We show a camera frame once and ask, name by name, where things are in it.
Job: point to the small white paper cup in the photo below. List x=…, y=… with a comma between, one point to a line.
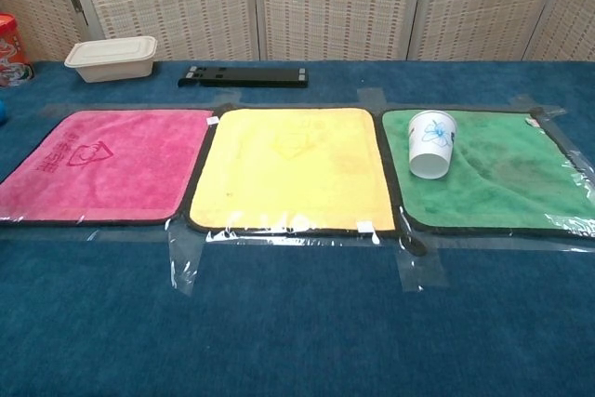
x=432, y=146

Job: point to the yellow cloth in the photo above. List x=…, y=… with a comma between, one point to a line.
x=288, y=174

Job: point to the pink cloth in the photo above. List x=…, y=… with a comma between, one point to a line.
x=116, y=183

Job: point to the green cloth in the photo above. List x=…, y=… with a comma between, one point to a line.
x=502, y=183

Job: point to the black folded stand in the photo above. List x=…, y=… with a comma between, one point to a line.
x=251, y=77

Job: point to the clear tape strip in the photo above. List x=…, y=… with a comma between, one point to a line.
x=420, y=269
x=183, y=260

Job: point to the beige lidded lunch box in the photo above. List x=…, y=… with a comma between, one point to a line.
x=111, y=60

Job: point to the black screen hinge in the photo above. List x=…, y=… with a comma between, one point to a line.
x=75, y=1

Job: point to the red snack canister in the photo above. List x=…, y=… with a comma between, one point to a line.
x=11, y=53

